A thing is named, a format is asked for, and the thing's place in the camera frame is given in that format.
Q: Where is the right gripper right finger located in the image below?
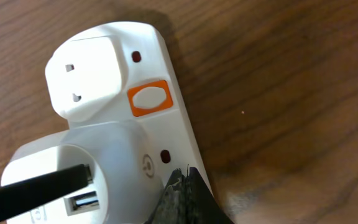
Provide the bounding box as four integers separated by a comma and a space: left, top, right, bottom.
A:
186, 167, 234, 224

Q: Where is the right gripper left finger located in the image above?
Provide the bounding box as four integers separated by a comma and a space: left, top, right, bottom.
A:
145, 169, 188, 224

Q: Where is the black USB charging cable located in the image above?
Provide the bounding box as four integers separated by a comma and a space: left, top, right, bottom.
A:
0, 163, 94, 224

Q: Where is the white power strip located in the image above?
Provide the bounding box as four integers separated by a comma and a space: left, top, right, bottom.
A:
45, 21, 206, 201

